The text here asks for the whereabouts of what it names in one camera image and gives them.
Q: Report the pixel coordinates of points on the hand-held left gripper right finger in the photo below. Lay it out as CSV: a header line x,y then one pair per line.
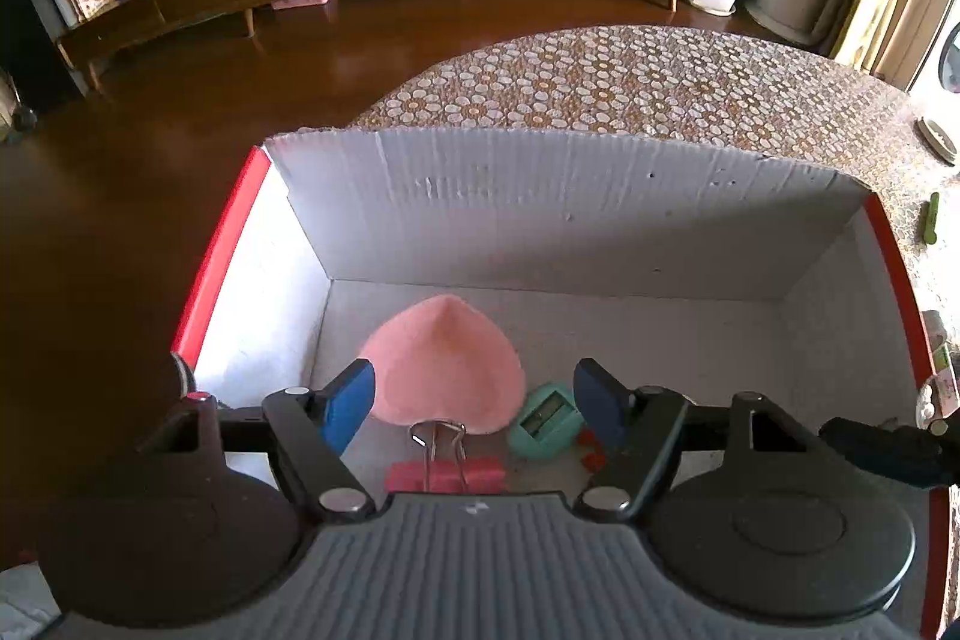
x,y
600,404

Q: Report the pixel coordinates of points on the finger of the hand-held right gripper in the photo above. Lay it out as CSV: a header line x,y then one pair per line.
x,y
885,449

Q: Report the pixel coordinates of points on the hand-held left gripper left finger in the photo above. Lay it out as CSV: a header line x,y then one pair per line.
x,y
349,404

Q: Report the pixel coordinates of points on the teal pencil sharpener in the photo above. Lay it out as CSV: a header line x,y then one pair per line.
x,y
540,437

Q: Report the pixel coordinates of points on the pink heart-shaped sponge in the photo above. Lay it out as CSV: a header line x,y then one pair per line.
x,y
442,362

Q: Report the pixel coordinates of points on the pink binder clip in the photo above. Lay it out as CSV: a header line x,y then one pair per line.
x,y
480,475

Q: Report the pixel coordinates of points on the red cardboard box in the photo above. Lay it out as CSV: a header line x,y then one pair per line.
x,y
562,212

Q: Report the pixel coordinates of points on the green highlighter pen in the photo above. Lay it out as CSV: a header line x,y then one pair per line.
x,y
932,220

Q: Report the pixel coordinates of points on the white small dish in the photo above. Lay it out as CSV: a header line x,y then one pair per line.
x,y
941,139

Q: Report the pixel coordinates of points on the washing machine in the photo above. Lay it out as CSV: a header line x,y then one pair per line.
x,y
949,63

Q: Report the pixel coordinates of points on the black tall appliance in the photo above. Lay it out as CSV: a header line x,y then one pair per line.
x,y
30,48

